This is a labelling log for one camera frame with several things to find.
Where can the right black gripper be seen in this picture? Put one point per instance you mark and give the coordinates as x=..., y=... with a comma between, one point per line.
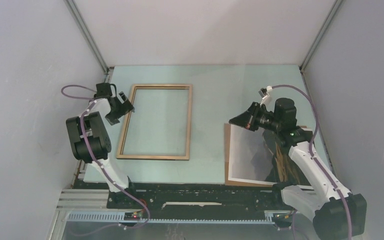
x=247, y=119

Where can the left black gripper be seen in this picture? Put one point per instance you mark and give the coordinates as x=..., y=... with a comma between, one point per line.
x=112, y=118

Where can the photo print sheet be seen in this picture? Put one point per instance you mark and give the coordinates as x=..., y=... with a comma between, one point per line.
x=248, y=155

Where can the wooden picture frame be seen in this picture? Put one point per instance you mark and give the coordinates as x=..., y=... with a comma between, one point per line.
x=124, y=132

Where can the brown cardboard backing board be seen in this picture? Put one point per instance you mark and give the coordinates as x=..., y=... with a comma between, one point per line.
x=226, y=152

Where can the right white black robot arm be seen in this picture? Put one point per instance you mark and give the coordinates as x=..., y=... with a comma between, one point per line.
x=335, y=212

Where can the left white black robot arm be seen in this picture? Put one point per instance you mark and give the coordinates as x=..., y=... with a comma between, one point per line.
x=89, y=138

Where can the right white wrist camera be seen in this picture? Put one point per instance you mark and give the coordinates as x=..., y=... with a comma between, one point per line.
x=265, y=94

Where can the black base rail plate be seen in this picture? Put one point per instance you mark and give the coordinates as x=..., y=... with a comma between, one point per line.
x=199, y=201

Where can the aluminium frame rails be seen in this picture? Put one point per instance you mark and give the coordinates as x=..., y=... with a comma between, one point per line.
x=97, y=198

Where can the white cable duct strip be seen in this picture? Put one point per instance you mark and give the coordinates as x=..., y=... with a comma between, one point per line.
x=119, y=217

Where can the left corner aluminium post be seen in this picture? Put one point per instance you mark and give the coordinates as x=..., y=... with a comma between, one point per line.
x=86, y=33

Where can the corner aluminium post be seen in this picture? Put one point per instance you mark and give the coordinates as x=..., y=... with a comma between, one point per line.
x=86, y=33
x=337, y=4

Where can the right corner aluminium post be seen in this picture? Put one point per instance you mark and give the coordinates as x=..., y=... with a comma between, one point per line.
x=337, y=4

